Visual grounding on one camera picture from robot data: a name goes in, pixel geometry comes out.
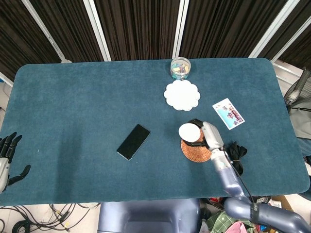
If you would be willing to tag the grey jacket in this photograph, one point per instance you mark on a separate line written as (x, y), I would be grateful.
(301, 119)

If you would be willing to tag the picture card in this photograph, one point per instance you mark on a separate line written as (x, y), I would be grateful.
(228, 114)

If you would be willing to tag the white scalloped coaster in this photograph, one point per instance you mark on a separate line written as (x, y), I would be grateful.
(182, 95)

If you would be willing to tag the glass jar with colourful items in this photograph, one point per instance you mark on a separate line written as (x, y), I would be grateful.
(180, 68)

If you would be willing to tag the dark pleated partition panel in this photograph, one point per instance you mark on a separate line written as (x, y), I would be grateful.
(22, 41)
(70, 29)
(223, 26)
(289, 26)
(138, 29)

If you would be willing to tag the pink bag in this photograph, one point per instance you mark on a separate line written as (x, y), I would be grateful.
(235, 228)

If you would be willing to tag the green checked cloth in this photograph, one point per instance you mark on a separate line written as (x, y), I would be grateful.
(219, 221)

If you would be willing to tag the cardboard box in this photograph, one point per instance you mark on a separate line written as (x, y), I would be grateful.
(283, 202)

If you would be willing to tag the teal table mat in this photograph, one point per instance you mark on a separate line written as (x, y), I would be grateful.
(73, 109)

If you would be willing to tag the blue-grey robot torso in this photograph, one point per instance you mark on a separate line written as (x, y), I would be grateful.
(145, 216)

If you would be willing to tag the orange woven round coaster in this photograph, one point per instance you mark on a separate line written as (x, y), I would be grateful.
(194, 154)

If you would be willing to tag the black mesh office chair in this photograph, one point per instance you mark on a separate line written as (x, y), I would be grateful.
(301, 85)

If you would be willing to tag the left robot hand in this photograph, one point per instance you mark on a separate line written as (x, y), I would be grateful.
(4, 167)

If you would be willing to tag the white paper cup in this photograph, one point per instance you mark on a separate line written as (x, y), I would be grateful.
(188, 132)

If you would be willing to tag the black smartphone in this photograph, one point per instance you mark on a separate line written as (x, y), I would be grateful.
(133, 142)

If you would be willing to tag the white aluminium partition post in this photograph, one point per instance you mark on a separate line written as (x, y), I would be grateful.
(274, 26)
(97, 30)
(291, 46)
(46, 30)
(181, 29)

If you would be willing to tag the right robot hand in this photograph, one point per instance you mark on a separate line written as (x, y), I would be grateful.
(213, 136)

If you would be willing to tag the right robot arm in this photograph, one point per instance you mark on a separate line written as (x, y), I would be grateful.
(228, 179)

